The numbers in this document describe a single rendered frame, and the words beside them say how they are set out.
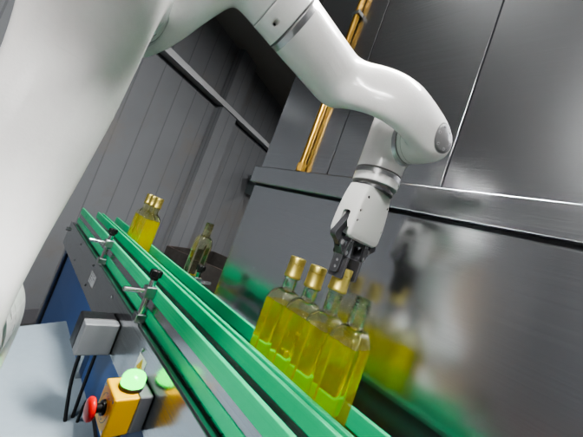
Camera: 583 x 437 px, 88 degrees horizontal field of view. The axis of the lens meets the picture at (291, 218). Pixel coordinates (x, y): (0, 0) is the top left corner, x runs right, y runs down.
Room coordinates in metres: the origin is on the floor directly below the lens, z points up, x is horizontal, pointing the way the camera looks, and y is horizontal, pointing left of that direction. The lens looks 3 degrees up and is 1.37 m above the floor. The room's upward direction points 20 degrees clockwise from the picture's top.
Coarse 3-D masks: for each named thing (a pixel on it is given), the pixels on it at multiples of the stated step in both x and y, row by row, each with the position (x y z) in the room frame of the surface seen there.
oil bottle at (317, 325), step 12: (312, 312) 0.55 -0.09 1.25; (324, 312) 0.54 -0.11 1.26; (312, 324) 0.54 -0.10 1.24; (324, 324) 0.52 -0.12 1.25; (336, 324) 0.53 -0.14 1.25; (300, 336) 0.55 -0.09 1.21; (312, 336) 0.53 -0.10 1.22; (324, 336) 0.52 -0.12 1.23; (300, 348) 0.54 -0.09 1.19; (312, 348) 0.53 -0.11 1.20; (300, 360) 0.54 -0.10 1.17; (312, 360) 0.52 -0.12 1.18; (288, 372) 0.55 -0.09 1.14; (300, 372) 0.53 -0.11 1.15; (312, 372) 0.52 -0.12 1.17; (300, 384) 0.53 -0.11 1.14
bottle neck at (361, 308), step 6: (354, 300) 0.52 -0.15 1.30; (360, 300) 0.50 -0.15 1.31; (366, 300) 0.50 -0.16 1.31; (354, 306) 0.51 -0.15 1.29; (360, 306) 0.50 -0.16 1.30; (366, 306) 0.50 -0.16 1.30; (354, 312) 0.50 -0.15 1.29; (360, 312) 0.50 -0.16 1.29; (366, 312) 0.50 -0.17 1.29; (354, 318) 0.50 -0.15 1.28; (360, 318) 0.50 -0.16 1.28; (366, 318) 0.50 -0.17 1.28; (354, 324) 0.50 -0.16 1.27; (360, 324) 0.50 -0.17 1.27
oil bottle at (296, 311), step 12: (300, 300) 0.58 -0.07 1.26; (288, 312) 0.59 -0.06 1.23; (300, 312) 0.57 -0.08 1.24; (288, 324) 0.58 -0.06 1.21; (300, 324) 0.56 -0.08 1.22; (276, 336) 0.59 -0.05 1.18; (288, 336) 0.57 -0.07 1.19; (276, 348) 0.59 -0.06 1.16; (288, 348) 0.57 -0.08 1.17; (276, 360) 0.58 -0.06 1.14; (288, 360) 0.56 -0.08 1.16
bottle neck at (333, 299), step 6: (330, 294) 0.55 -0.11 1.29; (336, 294) 0.54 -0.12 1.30; (342, 294) 0.54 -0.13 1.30; (330, 300) 0.54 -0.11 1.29; (336, 300) 0.54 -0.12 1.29; (342, 300) 0.55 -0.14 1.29; (324, 306) 0.55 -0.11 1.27; (330, 306) 0.54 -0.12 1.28; (336, 306) 0.54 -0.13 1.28; (330, 312) 0.54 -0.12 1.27; (336, 312) 0.54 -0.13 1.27
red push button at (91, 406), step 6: (90, 396) 0.56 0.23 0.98; (90, 402) 0.55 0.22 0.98; (96, 402) 0.55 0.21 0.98; (84, 408) 0.56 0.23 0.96; (90, 408) 0.55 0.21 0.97; (96, 408) 0.56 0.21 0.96; (84, 414) 0.55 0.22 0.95; (90, 414) 0.54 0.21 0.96; (84, 420) 0.55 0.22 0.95; (90, 420) 0.55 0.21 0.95
